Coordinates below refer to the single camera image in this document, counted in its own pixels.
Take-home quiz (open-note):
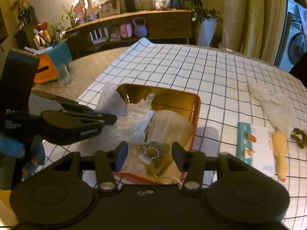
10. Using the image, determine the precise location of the pyramid tea bag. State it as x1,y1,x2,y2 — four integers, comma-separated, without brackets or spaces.
136,141,173,177

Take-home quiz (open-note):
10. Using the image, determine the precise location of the white non-woven cloth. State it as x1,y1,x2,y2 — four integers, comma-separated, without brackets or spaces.
146,110,194,147

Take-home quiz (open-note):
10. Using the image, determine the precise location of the clear plastic bag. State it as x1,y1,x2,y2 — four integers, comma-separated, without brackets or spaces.
77,82,154,156

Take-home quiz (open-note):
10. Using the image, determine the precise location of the yellow rubber chicken toy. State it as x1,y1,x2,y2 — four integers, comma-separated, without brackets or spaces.
271,131,289,183

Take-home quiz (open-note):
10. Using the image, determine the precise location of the white mesh gauze cloth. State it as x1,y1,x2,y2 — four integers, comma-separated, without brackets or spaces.
248,80,299,139

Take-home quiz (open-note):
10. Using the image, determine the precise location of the dark green scrunchie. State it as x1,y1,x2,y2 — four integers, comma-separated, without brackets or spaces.
291,128,307,149

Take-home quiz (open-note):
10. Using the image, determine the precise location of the blue gloved left hand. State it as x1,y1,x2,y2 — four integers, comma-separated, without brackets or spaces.
1,133,45,179

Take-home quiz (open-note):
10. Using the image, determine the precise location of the orange teal container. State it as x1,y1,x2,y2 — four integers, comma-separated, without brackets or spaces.
24,41,72,84

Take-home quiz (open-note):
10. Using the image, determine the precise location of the teal white tissue pack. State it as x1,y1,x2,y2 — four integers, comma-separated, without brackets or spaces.
236,122,275,177

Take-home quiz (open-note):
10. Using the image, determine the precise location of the red gold metal tin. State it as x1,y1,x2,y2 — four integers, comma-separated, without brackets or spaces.
116,84,200,184

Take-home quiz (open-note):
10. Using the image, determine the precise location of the white black grid tablecloth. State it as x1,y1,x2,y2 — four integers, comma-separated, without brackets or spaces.
40,37,307,230

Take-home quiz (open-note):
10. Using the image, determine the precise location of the wooden sideboard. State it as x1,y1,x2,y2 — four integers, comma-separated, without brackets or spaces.
65,9,193,54

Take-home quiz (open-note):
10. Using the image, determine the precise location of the pink small case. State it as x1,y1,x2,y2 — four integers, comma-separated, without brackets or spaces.
120,23,133,39

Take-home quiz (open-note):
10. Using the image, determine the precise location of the purple kettlebell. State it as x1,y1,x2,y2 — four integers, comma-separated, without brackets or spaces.
132,17,148,37

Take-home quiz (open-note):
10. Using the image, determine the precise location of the white plastic bag on sideboard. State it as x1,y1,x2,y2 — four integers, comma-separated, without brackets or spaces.
154,0,170,10

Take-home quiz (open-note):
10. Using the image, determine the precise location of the potted green plant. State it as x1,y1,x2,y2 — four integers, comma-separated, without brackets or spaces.
183,0,222,47

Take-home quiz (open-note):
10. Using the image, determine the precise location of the white front-load washing machine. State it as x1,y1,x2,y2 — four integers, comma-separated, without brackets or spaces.
276,0,306,72

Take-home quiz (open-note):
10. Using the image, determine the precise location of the yellow curtain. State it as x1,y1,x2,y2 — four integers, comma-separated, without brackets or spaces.
220,0,287,64

